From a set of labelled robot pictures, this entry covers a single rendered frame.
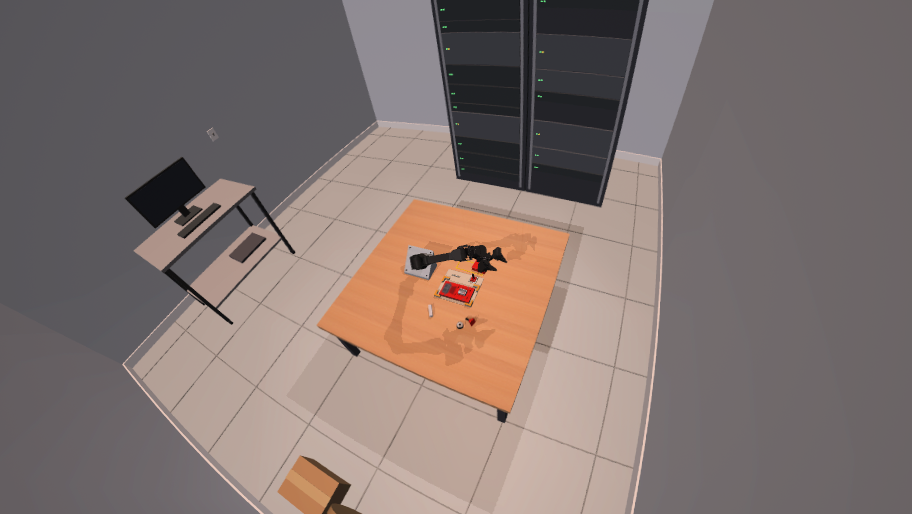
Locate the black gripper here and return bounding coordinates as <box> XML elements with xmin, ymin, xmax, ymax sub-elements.
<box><xmin>476</xmin><ymin>247</ymin><xmax>507</xmax><ymax>273</ymax></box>

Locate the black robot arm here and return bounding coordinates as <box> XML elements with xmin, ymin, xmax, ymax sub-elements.
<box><xmin>409</xmin><ymin>245</ymin><xmax>490</xmax><ymax>272</ymax></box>

